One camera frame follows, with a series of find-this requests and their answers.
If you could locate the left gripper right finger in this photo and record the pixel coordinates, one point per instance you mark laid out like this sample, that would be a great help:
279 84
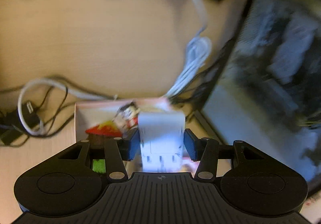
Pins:
205 151

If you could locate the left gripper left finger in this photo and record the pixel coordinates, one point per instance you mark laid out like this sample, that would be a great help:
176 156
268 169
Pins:
119 151

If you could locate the crocheted brown green doll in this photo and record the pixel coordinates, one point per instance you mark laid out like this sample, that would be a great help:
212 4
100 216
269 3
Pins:
98 135

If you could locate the pink cardboard box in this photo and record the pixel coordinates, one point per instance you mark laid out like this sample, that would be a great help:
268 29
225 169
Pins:
91 113

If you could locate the right monitor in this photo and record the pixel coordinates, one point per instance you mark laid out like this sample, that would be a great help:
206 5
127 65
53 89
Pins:
268 90

